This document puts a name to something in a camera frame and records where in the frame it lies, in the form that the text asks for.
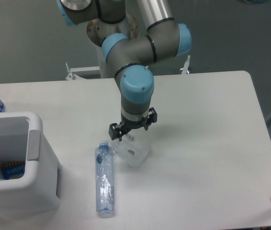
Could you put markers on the clear plastic bottle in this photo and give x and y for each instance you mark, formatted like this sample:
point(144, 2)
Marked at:
point(104, 180)

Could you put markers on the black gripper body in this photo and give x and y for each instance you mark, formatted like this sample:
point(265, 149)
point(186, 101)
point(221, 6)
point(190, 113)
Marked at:
point(130, 122)

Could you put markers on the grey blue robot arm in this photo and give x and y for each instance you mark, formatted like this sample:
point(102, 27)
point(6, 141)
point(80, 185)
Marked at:
point(128, 58)

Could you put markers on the white trash can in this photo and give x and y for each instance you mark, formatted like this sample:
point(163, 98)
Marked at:
point(29, 168)

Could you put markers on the clear plastic bag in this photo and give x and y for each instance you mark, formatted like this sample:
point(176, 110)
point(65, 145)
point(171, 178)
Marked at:
point(131, 149)

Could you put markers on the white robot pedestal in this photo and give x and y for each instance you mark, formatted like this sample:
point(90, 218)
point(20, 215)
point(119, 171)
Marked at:
point(98, 31)

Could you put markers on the blue snack wrapper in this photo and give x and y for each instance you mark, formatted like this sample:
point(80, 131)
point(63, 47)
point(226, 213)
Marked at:
point(12, 170)

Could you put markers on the white right base bracket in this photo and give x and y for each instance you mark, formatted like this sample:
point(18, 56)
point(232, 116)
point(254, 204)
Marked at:
point(186, 69)

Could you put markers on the white left base bracket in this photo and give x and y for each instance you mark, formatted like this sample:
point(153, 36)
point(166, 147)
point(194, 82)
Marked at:
point(82, 73)

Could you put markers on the white base bracket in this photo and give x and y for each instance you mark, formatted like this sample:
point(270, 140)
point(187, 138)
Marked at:
point(186, 69)
point(82, 73)

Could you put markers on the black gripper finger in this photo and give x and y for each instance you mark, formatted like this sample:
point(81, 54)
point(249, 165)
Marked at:
point(152, 117)
point(117, 131)

